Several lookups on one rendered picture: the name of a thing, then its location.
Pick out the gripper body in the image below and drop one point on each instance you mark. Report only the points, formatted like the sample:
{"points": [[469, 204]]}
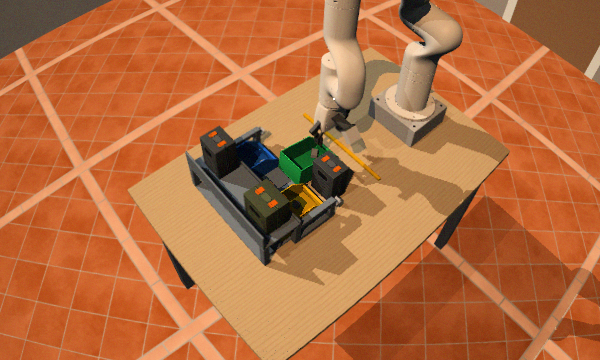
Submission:
{"points": [[324, 115]]}

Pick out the yellow thin bar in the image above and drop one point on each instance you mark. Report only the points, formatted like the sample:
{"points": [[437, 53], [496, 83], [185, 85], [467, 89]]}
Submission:
{"points": [[346, 150]]}

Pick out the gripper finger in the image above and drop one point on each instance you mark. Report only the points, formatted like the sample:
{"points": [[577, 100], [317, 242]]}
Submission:
{"points": [[318, 139], [338, 127]]}

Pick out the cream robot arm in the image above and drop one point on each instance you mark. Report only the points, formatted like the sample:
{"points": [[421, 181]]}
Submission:
{"points": [[343, 72]]}

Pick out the green bin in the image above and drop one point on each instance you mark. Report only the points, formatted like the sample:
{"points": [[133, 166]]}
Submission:
{"points": [[296, 162]]}

